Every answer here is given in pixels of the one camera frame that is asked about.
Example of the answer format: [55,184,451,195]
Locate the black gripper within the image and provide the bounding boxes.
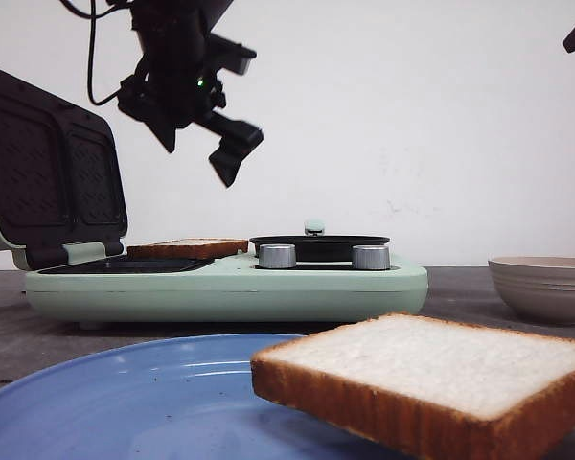
[118,1,264,188]

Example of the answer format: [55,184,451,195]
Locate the black frying pan green handle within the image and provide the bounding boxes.
[249,220,390,263]

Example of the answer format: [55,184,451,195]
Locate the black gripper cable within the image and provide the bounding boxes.
[59,0,135,107]

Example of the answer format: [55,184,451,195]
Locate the silver left control knob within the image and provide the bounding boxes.
[258,243,297,269]

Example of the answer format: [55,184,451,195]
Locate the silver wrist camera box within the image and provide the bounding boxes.
[207,34,257,76]

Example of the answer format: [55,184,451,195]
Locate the silver right control knob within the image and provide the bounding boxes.
[352,244,391,271]

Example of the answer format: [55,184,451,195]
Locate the cream ribbed bowl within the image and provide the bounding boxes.
[488,256,575,325]

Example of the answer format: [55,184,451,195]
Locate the blue plate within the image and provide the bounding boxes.
[0,333,397,459]

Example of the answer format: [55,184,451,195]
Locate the white bread slice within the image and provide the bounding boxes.
[127,238,249,260]
[250,313,575,459]

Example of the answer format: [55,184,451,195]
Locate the silver control knob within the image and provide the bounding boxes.
[352,244,391,271]
[258,243,297,269]

